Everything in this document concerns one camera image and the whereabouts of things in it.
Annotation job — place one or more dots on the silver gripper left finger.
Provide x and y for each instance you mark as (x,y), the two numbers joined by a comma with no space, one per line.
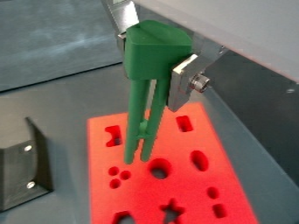
(122,17)

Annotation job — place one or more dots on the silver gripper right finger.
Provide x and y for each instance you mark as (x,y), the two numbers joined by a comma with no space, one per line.
(188,74)

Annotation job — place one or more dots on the green three-prong object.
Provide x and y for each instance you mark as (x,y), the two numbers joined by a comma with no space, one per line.
(154,47)

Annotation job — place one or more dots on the black curved fixture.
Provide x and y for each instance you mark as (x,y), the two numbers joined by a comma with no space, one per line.
(25,175)

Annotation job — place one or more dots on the red shape-sorting block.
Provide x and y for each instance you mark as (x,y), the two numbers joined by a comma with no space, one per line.
(184,186)

